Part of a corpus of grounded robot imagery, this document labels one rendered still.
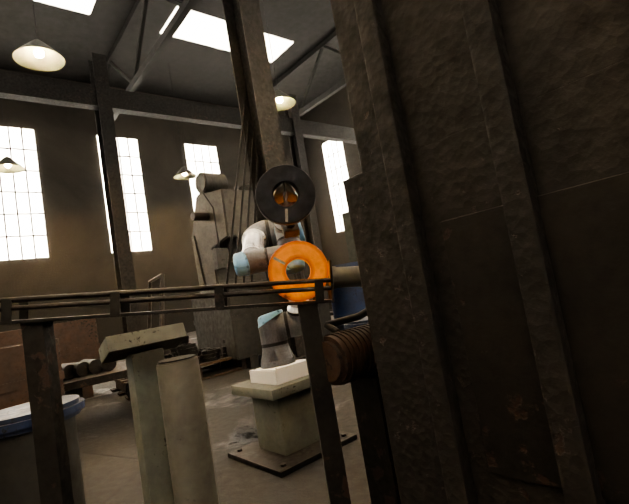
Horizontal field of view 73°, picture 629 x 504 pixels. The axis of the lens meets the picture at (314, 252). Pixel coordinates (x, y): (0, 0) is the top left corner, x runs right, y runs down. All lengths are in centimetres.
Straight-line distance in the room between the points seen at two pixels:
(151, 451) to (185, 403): 24
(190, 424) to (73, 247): 1187
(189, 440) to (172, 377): 18
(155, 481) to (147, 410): 21
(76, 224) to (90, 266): 119
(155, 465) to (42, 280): 1146
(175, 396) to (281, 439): 67
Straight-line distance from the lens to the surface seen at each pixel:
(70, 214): 1325
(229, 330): 428
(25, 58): 747
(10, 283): 1275
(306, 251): 110
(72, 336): 471
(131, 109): 1025
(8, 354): 306
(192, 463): 137
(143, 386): 147
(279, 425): 185
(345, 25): 100
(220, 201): 672
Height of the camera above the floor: 65
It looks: 5 degrees up
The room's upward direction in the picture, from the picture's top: 10 degrees counter-clockwise
